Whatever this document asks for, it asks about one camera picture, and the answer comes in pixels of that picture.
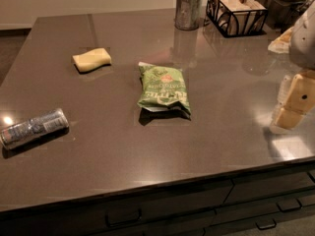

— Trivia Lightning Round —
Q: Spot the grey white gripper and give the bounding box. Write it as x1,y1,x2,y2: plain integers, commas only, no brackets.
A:
271,3,315,131

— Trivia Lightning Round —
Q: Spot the silver blue redbull can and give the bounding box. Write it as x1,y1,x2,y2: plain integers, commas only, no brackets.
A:
0,108,69,149

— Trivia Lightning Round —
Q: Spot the yellow snack bag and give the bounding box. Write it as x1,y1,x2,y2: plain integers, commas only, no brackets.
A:
268,28,293,54

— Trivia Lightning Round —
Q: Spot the green jalapeno chip bag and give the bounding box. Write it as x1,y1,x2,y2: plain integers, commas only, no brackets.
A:
137,62,191,117

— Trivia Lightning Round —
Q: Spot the dark container with nuts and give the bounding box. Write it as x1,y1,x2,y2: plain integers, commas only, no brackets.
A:
257,0,310,32

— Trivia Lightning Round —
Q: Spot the metal utensil cup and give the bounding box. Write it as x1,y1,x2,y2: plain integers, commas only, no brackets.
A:
174,0,202,30

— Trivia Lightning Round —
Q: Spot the yellow sponge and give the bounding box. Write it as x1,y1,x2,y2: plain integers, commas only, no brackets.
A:
73,48,111,73

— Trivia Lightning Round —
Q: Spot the black wire napkin basket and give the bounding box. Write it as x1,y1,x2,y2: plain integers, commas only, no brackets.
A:
204,0,268,37

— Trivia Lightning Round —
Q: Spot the black drawer handle right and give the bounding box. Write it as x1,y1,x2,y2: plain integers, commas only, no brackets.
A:
277,199,302,212

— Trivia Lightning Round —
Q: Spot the black drawer handle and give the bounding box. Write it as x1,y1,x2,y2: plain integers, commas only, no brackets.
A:
277,199,302,212
256,219,277,231
105,208,142,227

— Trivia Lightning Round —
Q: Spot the black drawer handle lower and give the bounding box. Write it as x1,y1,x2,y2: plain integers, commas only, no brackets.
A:
256,219,277,231

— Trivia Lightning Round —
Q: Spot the black drawer handle left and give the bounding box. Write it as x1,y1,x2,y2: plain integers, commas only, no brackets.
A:
105,208,142,227

